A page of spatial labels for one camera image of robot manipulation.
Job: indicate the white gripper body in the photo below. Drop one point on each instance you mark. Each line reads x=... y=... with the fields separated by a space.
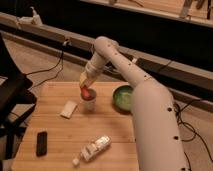
x=93 y=69

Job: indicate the white spray bottle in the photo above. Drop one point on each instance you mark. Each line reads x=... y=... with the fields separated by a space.
x=35 y=19

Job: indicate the white ceramic cup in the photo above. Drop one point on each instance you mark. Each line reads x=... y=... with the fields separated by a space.
x=89 y=104

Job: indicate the green bowl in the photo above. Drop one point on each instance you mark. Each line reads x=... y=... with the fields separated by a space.
x=122 y=97

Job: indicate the clear plastic bottle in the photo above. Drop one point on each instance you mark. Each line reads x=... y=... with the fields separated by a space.
x=92 y=149

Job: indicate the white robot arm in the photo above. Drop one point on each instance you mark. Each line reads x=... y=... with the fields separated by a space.
x=158 y=142

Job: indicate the black rectangular remote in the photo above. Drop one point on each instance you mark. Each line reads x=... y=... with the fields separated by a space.
x=41 y=146

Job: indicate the white sponge block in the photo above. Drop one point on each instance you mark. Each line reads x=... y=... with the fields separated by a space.
x=68 y=109

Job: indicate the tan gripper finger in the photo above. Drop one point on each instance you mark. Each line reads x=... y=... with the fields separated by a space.
x=82 y=80
x=89 y=83

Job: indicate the black chair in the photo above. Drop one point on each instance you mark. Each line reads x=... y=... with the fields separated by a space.
x=14 y=90

